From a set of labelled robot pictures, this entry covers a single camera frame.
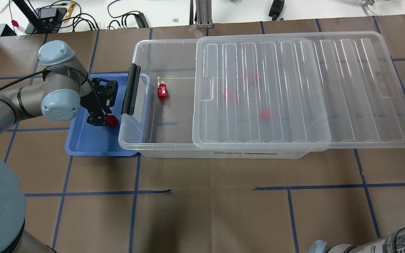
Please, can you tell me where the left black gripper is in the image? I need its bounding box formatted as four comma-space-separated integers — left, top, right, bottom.
80, 78, 118, 126

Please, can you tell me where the red block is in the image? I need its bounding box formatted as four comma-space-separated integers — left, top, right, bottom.
222, 88, 238, 103
104, 115, 118, 128
243, 70, 259, 82
258, 108, 274, 122
157, 83, 169, 100

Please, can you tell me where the clear plastic box lid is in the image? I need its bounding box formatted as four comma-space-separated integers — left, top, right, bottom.
192, 31, 405, 152

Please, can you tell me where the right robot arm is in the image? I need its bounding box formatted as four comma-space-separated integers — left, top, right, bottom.
288, 149, 405, 253

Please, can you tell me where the blue plastic tray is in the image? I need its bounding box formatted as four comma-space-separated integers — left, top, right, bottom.
65, 72, 137, 156

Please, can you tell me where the clear plastic storage box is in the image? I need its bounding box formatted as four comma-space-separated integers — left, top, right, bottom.
118, 38, 331, 160

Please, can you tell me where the red block back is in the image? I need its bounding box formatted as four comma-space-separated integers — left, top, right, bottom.
243, 70, 259, 82

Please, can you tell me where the black box latch handle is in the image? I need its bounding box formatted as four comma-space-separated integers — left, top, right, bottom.
122, 63, 141, 116

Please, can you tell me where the aluminium frame post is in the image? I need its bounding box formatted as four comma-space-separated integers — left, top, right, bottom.
195, 0, 213, 29

